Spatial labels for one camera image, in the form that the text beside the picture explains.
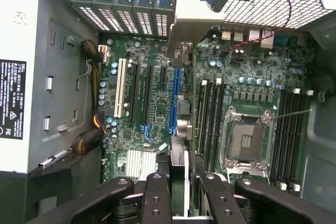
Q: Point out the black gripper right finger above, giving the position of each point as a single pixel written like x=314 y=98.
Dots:
x=223 y=205

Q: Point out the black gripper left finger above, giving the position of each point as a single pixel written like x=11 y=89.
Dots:
x=153 y=203

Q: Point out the silver finned chipset heatsink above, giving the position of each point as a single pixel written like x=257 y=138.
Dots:
x=141 y=163

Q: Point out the metal CPU socket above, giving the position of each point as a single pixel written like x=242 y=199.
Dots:
x=245 y=140

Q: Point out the black RAM slot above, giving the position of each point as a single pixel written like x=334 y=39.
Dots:
x=213 y=124
x=278 y=134
x=203 y=119
x=292 y=140
x=286 y=137
x=300 y=142
x=220 y=124

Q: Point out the green motherboard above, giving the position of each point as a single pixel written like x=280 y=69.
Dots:
x=155 y=103

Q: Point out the blue expansion slot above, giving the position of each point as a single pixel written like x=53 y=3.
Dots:
x=175 y=100

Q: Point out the long black expansion slot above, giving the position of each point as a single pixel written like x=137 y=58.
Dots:
x=134 y=93
x=148 y=95

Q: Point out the white expansion slot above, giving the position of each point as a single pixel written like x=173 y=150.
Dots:
x=119 y=89

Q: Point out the short black expansion slot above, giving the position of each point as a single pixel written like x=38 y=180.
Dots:
x=162 y=75

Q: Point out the grey open PC case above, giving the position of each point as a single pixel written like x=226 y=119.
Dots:
x=55 y=82

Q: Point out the black and white label sticker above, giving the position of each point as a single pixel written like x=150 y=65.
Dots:
x=11 y=99

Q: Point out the perforated metal slot cover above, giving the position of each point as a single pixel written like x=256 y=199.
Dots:
x=145 y=23
x=93 y=18
x=128 y=22
x=113 y=20
x=161 y=24

